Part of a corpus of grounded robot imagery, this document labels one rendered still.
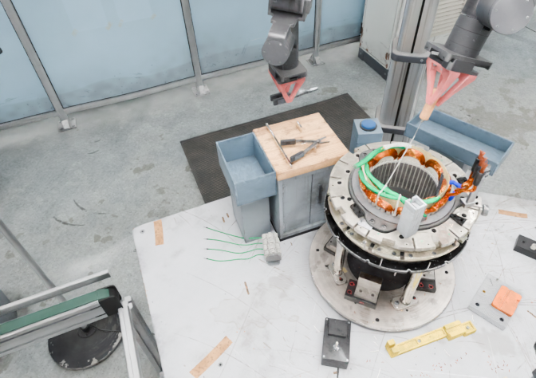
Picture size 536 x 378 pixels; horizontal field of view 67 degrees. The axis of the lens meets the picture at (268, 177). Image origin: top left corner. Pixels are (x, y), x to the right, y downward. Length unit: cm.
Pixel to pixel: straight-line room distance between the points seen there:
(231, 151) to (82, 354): 126
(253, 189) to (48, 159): 218
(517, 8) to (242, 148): 72
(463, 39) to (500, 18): 9
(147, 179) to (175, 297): 153
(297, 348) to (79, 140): 237
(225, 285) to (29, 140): 236
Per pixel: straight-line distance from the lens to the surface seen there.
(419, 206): 80
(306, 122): 114
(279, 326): 108
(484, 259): 130
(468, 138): 125
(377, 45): 338
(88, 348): 207
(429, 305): 114
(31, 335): 132
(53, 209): 267
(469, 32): 76
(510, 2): 69
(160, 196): 248
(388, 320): 109
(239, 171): 112
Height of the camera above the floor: 177
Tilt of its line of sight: 46 degrees down
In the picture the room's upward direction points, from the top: 3 degrees counter-clockwise
